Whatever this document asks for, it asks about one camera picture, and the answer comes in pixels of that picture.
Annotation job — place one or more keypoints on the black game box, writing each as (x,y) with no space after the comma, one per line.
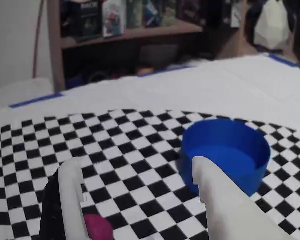
(87,22)

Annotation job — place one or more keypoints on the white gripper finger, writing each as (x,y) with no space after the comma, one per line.
(222,207)

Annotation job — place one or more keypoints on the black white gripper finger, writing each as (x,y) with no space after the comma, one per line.
(70,200)

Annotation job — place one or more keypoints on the white cartoon game box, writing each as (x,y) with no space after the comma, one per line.
(113,20)

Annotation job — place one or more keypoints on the pink ball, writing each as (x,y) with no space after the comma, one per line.
(98,228)

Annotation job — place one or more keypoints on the black white checkered mat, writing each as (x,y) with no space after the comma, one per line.
(130,155)

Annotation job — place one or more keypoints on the light wooden bookshelf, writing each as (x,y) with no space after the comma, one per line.
(165,30)

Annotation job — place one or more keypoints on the blue round box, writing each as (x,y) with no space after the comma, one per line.
(227,140)

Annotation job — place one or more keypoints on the blue tape strip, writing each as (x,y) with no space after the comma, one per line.
(35,100)
(285,61)

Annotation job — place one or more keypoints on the white plastic bag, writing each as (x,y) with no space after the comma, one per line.
(20,92)

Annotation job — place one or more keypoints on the green game box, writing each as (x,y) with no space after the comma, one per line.
(170,12)
(134,15)

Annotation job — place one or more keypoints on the white patterned box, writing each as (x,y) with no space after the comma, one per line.
(237,12)

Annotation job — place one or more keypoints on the blue game box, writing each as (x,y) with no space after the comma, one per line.
(152,12)

